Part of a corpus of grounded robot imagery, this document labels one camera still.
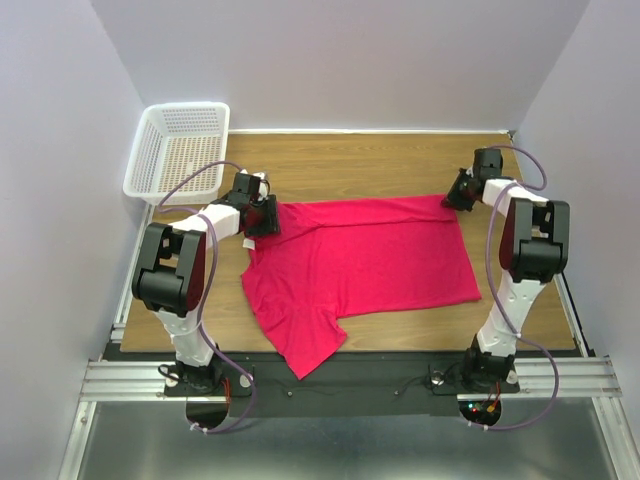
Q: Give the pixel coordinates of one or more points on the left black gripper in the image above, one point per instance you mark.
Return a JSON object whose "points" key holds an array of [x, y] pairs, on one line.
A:
{"points": [[270, 224]]}

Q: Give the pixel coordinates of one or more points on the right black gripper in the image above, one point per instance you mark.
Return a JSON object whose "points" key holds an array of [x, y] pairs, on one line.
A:
{"points": [[452, 198]]}

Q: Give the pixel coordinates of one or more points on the pink t shirt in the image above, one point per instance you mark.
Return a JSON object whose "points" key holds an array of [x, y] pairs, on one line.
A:
{"points": [[338, 259]]}

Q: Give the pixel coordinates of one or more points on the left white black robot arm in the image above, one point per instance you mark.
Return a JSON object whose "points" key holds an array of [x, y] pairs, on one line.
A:
{"points": [[172, 280]]}

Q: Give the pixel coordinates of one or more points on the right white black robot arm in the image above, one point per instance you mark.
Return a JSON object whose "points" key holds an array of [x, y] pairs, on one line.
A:
{"points": [[527, 246]]}

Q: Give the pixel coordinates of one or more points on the white plastic basket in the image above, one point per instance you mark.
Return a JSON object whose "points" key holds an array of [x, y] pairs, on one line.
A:
{"points": [[178, 150]]}

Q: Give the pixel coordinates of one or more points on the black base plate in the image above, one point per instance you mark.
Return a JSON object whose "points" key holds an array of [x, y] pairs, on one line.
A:
{"points": [[346, 385]]}

